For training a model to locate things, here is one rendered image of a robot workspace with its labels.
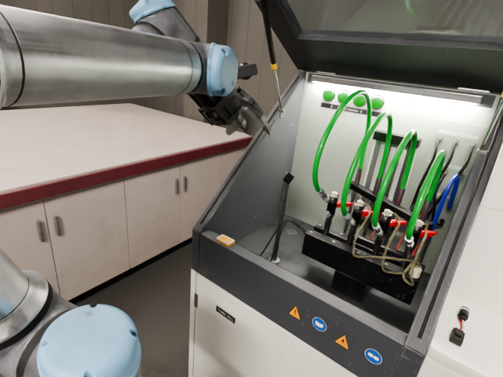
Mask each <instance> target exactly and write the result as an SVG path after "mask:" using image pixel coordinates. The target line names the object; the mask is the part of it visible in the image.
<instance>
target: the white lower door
mask: <svg viewBox="0 0 503 377"><path fill-rule="evenodd" d="M194 307H195V350H194V372H193V377H358V376H356V375H354V374H353V373H351V372H350V371H348V370H346V369H345V368H343V367H342V366H341V365H339V364H337V363H335V362H334V361H333V360H331V359H330V358H328V357H326V356H325V355H324V354H322V353H320V352H318V351H317V350H316V349H314V348H313V347H311V346H309V345H308V344H307V343H305V342H303V341H302V340H300V339H299V338H298V337H296V336H294V335H293V334H291V333H290V332H288V331H286V330H285V329H283V328H282V327H281V326H279V325H277V324H275V323H274V322H273V321H271V320H270V319H268V318H266V317H265V316H264V315H262V314H261V313H258V312H257V311H256V310H254V309H253V308H251V307H249V306H248V305H247V304H245V303H243V302H242V301H240V300H239V299H238V298H236V297H234V296H233V295H231V294H230V293H228V292H226V291H225V290H223V289H222V288H221V287H219V286H217V285H216V284H214V283H213V282H211V281H209V280H208V279H206V278H205V277H204V276H202V275H200V274H199V273H197V283H196V293H195V299H194Z"/></svg>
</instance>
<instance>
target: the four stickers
mask: <svg viewBox="0 0 503 377"><path fill-rule="evenodd" d="M288 314H290V315H291V316H293V317H295V318H297V319H298V320H300V321H301V318H302V308H300V307H298V306H296V305H295V304H292V303H289V309H288ZM327 325H328V322H327V321H325V320H323V319H321V318H320V317H318V316H316V315H313V319H312V323H311V326H312V327H313V328H316V329H317V330H318V331H320V332H322V333H324V334H326V328H327ZM352 341H353V339H352V338H351V337H348V336H347V335H346V334H344V333H342V332H340V331H339V330H337V332H336V335H335V340H334V342H336V343H337V344H338V345H340V346H342V347H344V348H345V349H347V350H348V351H349V350H350V347H351V344H352ZM384 357H385V356H384V355H382V354H380V353H379V352H378V351H376V350H374V349H372V348H371V347H370V346H367V347H366V350H365V353H364V354H363V358H365V359H366V360H368V361H370V362H371V363H372V364H374V365H376V366H377V367H380V365H381V363H382V360H383V358H384Z"/></svg>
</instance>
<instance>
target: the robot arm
mask: <svg viewBox="0 0 503 377"><path fill-rule="evenodd" d="M129 15H130V17H131V18H132V20H133V21H134V23H135V26H134V28H133V29H132V30H131V29H127V28H120V27H115V26H111V25H104V24H99V23H95V22H89V21H84V20H80V19H72V18H68V17H64V16H56V15H52V14H48V13H41V12H37V11H32V10H25V9H21V8H17V7H9V6H5V5H1V4H0V110H1V107H10V106H21V105H42V104H53V103H64V102H85V101H96V100H108V99H129V98H139V97H150V96H171V95H183V94H188V95H189V96H190V97H191V98H192V100H193V101H194V102H195V103H196V104H197V105H198V106H199V108H198V109H197V110H198V111H199V112H200V113H201V114H202V116H203V117H204V118H205V119H206V120H207V121H208V122H209V123H210V125H211V126H213V124H215V125H227V128H226V130H225V131H226V134H227V135H232V134H233V133H234V132H236V131H237V130H238V129H239V128H241V130H242V131H244V132H245V133H246V134H247V135H250V136H253V135H254V134H255V133H257V132H258V131H259V130H260V129H262V128H263V130H264V131H265V132H266V133H267V134H268V135H270V134H271V130H270V128H269V124H268V122H267V120H266V117H265V116H264V114H263V111H262V110H261V108H260V106H259V105H258V104H257V102H256V101H255V100H254V99H253V98H252V97H251V96H250V95H248V94H247V93H246V92H245V91H244V90H243V89H242V88H241V87H240V86H239V85H237V84H236V82H237V79H243V80H247V79H250V78H251V77H252V76H254V75H257V74H258V71H257V65H256V64H248V63H242V64H241V65H239V66H238V63H237V57H236V55H235V53H234V51H233V49H232V48H230V47H229V46H223V45H217V44H216V43H203V42H202V41H201V39H200V38H199V37H198V35H197V34H196V33H195V32H194V30H193V29H192V27H191V26H190V25H189V23H188V22H187V21H186V20H185V18H184V17H183V15H182V14H181V13H180V11H179V10H178V9H177V6H176V5H175V4H174V3H173V2H172V1H171V0H140V1H139V2H138V3H137V4H136V5H135V6H134V7H133V8H132V9H131V10H130V12H129ZM242 106H244V107H245V108H243V109H242V110H241V111H240V109H241V108H242ZM203 113H205V115H204V114H203ZM207 117H208V118H209V119H210V121H209V119H208V118H207ZM140 362H141V344H140V340H139V338H138V333H137V330H136V327H135V324H134V322H133V321H132V320H131V318H130V317H129V316H128V315H127V314H126V313H124V312H123V311H122V310H120V309H118V308H116V307H113V306H110V305H106V304H98V305H97V306H96V307H91V306H90V305H89V304H88V305H84V306H81V307H78V306H76V305H74V304H72V303H70V302H68V301H67V300H65V299H64V298H62V297H61V296H60V295H59V294H58V293H57V292H56V291H55V289H54V288H53V287H52V285H51V284H50V283H49V282H48V281H47V280H46V279H45V277H44V276H42V274H41V273H39V272H36V271H32V270H20V268H19V267H18V266H17V265H16V264H15V263H14V262H13V260H12V259H11V258H9V256H8V255H7V254H6V253H5V252H4V251H3V250H2V249H1V248H0V374H1V375H2V376H4V377H141V364H140Z"/></svg>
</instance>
